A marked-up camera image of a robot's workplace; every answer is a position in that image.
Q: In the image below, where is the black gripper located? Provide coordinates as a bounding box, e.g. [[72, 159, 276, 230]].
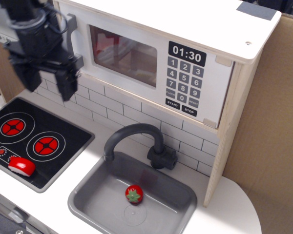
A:
[[4, 41, 82, 101]]

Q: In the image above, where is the white toy microwave door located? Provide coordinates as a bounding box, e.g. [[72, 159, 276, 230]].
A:
[[59, 1, 234, 128]]

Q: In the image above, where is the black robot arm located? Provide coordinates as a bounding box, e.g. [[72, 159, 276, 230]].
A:
[[0, 0, 84, 101]]

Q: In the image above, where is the white wooden microwave cabinet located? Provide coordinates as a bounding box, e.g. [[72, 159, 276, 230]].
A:
[[54, 0, 281, 206]]

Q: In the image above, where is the black toy stovetop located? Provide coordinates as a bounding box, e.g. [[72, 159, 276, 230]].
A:
[[0, 98, 95, 193]]

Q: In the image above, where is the grey range hood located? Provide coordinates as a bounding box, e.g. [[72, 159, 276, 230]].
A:
[[0, 5, 18, 43]]

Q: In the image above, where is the red white toy sushi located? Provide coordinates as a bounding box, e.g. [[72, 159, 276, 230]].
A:
[[8, 156, 36, 177]]

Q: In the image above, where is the dark grey toy faucet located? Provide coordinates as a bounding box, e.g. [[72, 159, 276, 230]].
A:
[[103, 123, 178, 171]]

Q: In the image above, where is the grey plastic sink basin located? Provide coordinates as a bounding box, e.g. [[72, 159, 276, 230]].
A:
[[68, 152, 197, 234]]

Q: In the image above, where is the red toy strawberry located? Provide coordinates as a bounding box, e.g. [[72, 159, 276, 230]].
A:
[[125, 185, 144, 204]]

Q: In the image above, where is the brown cardboard panel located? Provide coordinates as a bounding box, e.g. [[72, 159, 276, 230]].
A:
[[224, 14, 293, 234]]

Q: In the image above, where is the grey oven front handle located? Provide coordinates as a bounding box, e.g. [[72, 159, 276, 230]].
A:
[[0, 194, 57, 234]]

